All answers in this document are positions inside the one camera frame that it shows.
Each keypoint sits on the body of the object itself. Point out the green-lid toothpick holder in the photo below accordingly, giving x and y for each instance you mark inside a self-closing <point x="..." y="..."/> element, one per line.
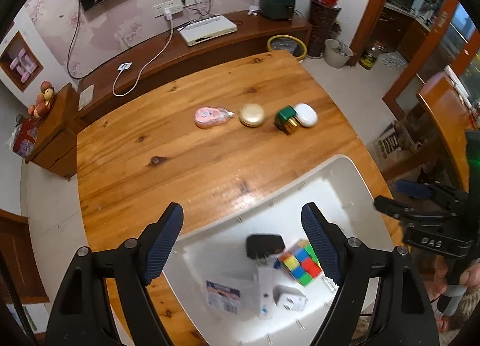
<point x="285" y="120"/>

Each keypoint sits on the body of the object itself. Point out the pink correction tape dispenser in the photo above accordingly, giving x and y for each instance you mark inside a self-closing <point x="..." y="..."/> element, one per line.
<point x="207" y="116"/>

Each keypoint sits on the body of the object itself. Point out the white wall power strip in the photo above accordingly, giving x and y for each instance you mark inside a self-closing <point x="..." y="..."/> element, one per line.
<point x="175" y="6"/>

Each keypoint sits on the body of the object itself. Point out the black power adapter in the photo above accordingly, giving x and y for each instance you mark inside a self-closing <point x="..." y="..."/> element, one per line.
<point x="260" y="247"/>

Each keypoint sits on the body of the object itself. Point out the person's right hand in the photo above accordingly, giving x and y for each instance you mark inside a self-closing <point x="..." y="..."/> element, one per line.
<point x="452" y="279"/>

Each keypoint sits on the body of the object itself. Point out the gold round compact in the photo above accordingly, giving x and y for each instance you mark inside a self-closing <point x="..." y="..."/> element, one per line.
<point x="252" y="115"/>

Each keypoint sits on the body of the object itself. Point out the small wooden side cabinet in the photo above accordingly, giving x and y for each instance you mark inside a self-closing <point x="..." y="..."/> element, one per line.
<point x="56" y="143"/>

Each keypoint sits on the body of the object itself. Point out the beige small cube box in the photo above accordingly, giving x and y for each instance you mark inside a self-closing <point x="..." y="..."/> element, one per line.
<point x="288" y="298"/>

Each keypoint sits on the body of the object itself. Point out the white plastic tray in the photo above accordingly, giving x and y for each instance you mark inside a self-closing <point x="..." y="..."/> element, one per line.
<point x="253" y="279"/>

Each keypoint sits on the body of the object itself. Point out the plush toy doll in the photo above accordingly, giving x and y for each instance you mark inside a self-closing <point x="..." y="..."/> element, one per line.
<point x="44" y="101"/>

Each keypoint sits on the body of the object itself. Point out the white oval earbuds case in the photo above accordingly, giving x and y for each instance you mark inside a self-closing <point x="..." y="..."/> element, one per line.
<point x="305" y="115"/>

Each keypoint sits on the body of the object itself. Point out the white paper sheet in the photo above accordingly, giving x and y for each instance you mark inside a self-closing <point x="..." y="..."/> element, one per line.
<point x="86" y="96"/>

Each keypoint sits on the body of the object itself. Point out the red gift box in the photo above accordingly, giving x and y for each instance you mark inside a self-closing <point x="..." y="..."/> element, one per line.
<point x="24" y="137"/>

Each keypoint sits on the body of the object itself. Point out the colourful rubik's cube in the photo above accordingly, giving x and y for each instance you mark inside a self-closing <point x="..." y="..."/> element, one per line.
<point x="301" y="262"/>

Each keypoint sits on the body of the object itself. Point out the clear labelled plastic case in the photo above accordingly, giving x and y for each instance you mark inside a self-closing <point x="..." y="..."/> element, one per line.
<point x="234" y="297"/>

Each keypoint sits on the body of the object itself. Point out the clear plastic box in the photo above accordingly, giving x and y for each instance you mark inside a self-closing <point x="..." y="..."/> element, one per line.
<point x="265" y="279"/>

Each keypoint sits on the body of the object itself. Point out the yellow-rimmed trash bin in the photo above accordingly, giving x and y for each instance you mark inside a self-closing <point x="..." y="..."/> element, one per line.
<point x="291" y="44"/>

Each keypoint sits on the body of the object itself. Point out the dark wooden tv console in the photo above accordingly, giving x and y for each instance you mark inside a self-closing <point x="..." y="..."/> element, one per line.
<point x="137" y="71"/>

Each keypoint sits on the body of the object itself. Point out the wooden chair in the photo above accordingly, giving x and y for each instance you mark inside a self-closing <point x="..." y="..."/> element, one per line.
<point x="443" y="104"/>

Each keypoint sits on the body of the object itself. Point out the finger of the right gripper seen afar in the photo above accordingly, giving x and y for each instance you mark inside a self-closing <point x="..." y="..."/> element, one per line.
<point x="392" y="208"/>

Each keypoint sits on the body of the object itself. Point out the white set-top box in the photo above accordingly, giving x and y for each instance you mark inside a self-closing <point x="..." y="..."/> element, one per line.
<point x="207" y="29"/>

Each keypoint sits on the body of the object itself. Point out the dark green air fryer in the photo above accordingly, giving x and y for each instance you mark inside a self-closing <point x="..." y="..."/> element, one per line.
<point x="282" y="10"/>

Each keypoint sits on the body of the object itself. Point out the brown wicker basket red lid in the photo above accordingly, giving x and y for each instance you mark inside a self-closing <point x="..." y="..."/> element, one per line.
<point x="321" y="15"/>

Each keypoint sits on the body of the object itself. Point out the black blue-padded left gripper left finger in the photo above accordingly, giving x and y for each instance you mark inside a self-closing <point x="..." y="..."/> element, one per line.
<point x="82" y="313"/>

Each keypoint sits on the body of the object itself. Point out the white small bucket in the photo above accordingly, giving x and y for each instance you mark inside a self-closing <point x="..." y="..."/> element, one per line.
<point x="336" y="53"/>

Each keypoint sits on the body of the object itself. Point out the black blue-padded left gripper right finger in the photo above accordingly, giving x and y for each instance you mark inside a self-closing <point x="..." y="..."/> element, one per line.
<point x="402" y="313"/>

